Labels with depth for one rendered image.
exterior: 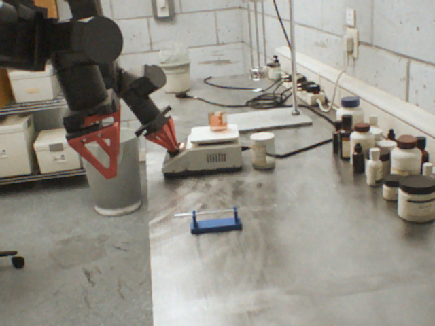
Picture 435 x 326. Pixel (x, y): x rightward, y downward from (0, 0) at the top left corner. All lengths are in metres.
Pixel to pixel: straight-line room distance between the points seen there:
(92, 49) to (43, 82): 2.81
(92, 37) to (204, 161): 0.72
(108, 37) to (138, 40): 3.03
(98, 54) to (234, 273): 0.43
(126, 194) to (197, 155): 1.70
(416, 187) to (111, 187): 2.15
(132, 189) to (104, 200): 0.16
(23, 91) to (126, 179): 0.93
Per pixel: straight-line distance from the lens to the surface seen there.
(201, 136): 1.36
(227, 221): 1.07
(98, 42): 0.68
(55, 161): 3.48
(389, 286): 0.88
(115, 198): 3.01
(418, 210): 1.07
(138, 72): 1.27
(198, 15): 3.73
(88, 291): 2.41
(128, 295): 2.33
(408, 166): 1.19
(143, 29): 3.71
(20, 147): 3.52
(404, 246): 1.00
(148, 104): 1.32
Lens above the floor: 1.22
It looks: 19 degrees down
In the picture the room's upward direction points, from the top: 5 degrees counter-clockwise
